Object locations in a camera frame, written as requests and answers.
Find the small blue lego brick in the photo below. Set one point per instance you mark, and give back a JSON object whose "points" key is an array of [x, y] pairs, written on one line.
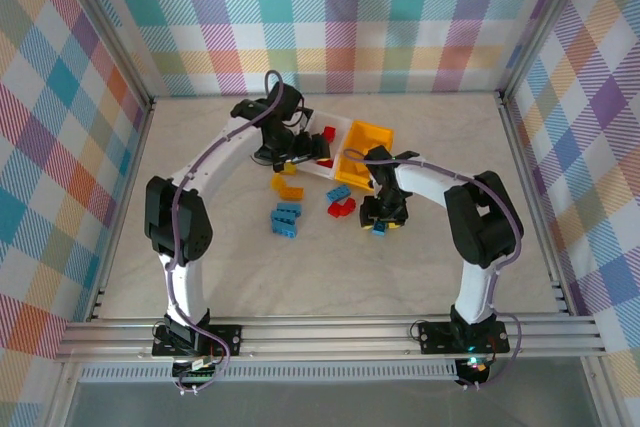
{"points": [[380, 229]]}

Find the yellow lego brick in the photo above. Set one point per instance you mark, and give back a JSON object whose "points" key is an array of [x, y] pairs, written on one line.
{"points": [[280, 180], [291, 192]]}

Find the white plastic container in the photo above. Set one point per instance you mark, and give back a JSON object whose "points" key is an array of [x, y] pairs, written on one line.
{"points": [[342, 132]]}

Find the yellow plastic container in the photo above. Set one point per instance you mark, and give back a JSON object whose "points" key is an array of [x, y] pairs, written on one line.
{"points": [[370, 134]]}

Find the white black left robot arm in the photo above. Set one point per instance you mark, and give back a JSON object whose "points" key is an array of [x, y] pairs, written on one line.
{"points": [[185, 297]]}

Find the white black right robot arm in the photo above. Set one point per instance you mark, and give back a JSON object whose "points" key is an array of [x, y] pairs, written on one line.
{"points": [[472, 292]]}

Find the right controller board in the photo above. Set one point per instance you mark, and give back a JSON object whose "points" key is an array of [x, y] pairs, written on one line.
{"points": [[472, 369]]}

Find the controller board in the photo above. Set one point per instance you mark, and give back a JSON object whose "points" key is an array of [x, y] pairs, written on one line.
{"points": [[472, 369], [195, 372]]}

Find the left controller board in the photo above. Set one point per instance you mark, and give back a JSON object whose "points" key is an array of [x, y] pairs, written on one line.
{"points": [[195, 372]]}

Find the aluminium cross rail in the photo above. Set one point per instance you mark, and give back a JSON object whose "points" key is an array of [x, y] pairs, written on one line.
{"points": [[325, 334]]}

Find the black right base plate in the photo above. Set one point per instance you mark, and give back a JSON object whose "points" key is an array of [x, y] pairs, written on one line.
{"points": [[432, 337]]}

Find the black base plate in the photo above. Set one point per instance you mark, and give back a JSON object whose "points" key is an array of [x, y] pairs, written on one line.
{"points": [[432, 337], [227, 339]]}

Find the aluminium side rail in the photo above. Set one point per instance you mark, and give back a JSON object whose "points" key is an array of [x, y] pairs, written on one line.
{"points": [[138, 147], [534, 197]]}

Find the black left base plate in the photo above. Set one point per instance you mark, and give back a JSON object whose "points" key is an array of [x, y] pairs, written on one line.
{"points": [[227, 339]]}

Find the aluminium frame post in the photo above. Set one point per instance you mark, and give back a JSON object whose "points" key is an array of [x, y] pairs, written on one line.
{"points": [[102, 12], [547, 12]]}

